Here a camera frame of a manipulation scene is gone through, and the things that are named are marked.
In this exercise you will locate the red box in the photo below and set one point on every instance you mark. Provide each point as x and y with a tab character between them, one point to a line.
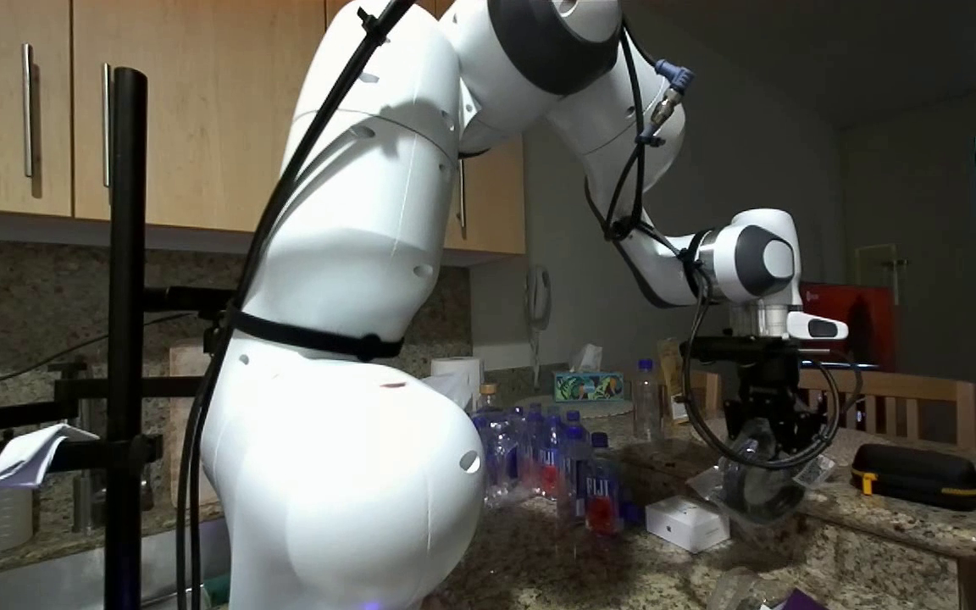
866	328

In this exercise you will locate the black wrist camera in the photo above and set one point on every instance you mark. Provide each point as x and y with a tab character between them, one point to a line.
746	348

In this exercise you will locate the small white cardboard box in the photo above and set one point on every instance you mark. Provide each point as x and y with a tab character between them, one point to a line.
687	528

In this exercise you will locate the clear plastic bag dark contents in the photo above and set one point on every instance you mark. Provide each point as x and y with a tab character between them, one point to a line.
765	496

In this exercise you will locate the water bottle red label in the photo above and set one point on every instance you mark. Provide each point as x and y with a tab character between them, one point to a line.
603	496

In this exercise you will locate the black stand pole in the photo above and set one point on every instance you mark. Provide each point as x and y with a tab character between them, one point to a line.
128	224

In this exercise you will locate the clear plastic bottle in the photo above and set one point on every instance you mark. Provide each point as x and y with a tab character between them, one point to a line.
649	408

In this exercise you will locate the water bottle blue cap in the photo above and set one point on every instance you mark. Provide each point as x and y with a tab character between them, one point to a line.
533	458
494	458
566	458

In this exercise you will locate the black camera on stand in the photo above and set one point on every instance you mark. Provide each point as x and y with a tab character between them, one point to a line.
187	301

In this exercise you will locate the wall phone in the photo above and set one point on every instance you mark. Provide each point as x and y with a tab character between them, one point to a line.
536	295

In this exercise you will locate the black zip case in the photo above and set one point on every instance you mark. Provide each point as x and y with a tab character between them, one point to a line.
917	475

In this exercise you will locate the white crumpled paper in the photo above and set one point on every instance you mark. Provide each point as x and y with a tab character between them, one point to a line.
34	449

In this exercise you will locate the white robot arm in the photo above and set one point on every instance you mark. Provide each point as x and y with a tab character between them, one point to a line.
339	475

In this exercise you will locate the white paper towel roll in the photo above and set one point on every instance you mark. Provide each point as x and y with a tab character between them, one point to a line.
460	383

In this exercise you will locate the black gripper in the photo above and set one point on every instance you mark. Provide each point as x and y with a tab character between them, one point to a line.
767	395

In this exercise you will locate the black stand crossbars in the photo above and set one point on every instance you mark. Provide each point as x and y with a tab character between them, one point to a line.
170	388

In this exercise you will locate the tissue box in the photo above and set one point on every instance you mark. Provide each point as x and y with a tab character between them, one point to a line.
592	388

